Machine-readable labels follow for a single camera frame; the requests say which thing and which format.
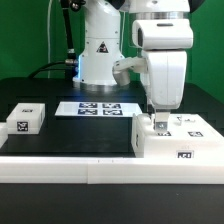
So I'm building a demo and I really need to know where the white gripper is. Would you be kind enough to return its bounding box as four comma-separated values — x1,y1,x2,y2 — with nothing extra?
132,19,193,132

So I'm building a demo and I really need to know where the white cabinet door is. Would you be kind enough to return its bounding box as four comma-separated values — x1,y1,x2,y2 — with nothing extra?
133,114,182,139
173,113,224,141

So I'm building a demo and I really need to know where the white cabinet body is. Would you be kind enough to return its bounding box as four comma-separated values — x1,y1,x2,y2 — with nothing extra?
131,120,224,160

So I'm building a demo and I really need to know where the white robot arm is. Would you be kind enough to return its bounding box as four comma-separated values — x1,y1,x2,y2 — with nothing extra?
59,0,205,133

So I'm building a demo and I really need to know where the white flat marker board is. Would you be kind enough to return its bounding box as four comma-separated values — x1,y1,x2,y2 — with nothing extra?
55,102,142,117

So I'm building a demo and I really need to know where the small white box part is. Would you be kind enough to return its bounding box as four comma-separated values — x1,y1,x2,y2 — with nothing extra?
6,103,45,134

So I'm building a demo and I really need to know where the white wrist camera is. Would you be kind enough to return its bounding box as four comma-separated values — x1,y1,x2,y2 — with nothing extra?
112,57,146,86

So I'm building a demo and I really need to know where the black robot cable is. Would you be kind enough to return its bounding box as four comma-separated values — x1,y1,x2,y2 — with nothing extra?
27,0,81,80

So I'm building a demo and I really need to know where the white thin cable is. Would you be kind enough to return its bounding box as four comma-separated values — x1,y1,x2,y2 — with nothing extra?
47,0,54,80

